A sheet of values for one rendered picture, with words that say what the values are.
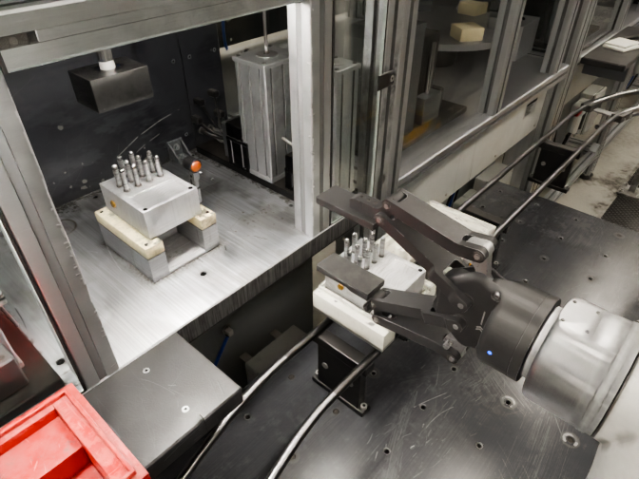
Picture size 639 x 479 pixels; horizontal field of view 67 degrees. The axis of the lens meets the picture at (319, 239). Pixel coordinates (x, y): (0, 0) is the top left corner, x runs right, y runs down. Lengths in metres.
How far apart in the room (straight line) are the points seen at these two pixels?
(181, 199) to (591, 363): 0.59
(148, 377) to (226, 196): 0.43
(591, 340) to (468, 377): 0.59
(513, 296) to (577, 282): 0.84
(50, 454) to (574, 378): 0.49
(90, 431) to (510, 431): 0.64
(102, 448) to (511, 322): 0.41
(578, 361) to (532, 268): 0.86
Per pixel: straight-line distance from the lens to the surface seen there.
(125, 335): 0.73
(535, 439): 0.93
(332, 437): 0.86
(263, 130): 0.93
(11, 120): 0.50
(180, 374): 0.67
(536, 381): 0.40
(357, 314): 0.76
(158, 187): 0.80
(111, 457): 0.56
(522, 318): 0.40
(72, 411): 0.61
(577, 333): 0.39
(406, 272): 0.76
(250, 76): 0.91
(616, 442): 0.41
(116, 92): 0.74
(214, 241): 0.84
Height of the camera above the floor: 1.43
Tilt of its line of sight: 38 degrees down
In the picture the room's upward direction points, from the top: straight up
